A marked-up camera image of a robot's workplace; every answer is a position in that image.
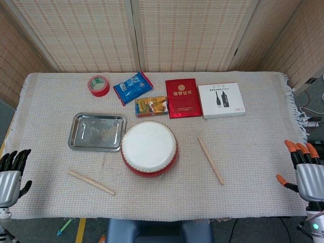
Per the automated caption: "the small yellow colourful box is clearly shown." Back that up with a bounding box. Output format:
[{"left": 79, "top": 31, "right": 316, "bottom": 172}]
[{"left": 134, "top": 96, "right": 170, "bottom": 118}]

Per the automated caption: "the red certificate booklet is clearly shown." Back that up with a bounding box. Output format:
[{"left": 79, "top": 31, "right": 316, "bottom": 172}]
[{"left": 165, "top": 78, "right": 203, "bottom": 119}]

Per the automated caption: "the left silver black-fingered robot hand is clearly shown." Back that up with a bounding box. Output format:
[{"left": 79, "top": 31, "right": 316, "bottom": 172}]
[{"left": 0, "top": 149, "right": 33, "bottom": 208}]

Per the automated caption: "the wooden drumstick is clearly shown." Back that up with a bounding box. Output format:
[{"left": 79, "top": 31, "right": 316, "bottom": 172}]
[
  {"left": 68, "top": 169, "right": 116, "bottom": 196},
  {"left": 197, "top": 137, "right": 225, "bottom": 186}
]

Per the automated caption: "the red tape roll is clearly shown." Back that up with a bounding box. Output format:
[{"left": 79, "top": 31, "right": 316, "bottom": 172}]
[{"left": 87, "top": 75, "right": 111, "bottom": 97}]

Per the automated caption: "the right silver orange-tipped robot hand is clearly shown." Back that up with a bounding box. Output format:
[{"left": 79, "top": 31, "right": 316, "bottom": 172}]
[{"left": 275, "top": 139, "right": 324, "bottom": 203}]

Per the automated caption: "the rectangular metal tray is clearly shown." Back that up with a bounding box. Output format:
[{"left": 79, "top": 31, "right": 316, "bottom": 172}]
[{"left": 67, "top": 112, "right": 127, "bottom": 152}]

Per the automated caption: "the bamboo folding screen panel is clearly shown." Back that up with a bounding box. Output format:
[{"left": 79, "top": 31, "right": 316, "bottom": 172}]
[
  {"left": 5, "top": 0, "right": 141, "bottom": 74},
  {"left": 227, "top": 0, "right": 308, "bottom": 71},
  {"left": 130, "top": 0, "right": 261, "bottom": 73},
  {"left": 263, "top": 0, "right": 324, "bottom": 96},
  {"left": 0, "top": 5, "right": 55, "bottom": 107}
]

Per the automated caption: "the green pen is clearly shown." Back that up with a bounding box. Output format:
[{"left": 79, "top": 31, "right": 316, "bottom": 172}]
[{"left": 57, "top": 218, "right": 74, "bottom": 236}]

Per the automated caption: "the thin red cable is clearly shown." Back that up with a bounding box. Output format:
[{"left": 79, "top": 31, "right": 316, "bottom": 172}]
[{"left": 302, "top": 90, "right": 312, "bottom": 111}]

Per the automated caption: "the white power strip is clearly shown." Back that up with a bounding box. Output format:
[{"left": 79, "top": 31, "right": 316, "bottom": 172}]
[{"left": 302, "top": 116, "right": 321, "bottom": 128}]

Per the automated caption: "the red drum with white skin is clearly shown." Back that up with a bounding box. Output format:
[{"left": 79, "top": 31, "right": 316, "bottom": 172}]
[{"left": 120, "top": 120, "right": 179, "bottom": 179}]

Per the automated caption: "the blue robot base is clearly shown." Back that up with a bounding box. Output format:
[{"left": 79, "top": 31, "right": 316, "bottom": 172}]
[{"left": 105, "top": 218, "right": 215, "bottom": 243}]

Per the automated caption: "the white woven tablecloth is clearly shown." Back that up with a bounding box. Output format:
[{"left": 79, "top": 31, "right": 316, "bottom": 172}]
[{"left": 0, "top": 71, "right": 314, "bottom": 220}]

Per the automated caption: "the white cable product box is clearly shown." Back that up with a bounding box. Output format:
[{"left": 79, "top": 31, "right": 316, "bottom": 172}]
[{"left": 197, "top": 82, "right": 246, "bottom": 119}]

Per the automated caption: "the blue snack packet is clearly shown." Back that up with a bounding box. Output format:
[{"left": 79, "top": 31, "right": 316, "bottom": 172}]
[{"left": 112, "top": 70, "right": 154, "bottom": 107}]

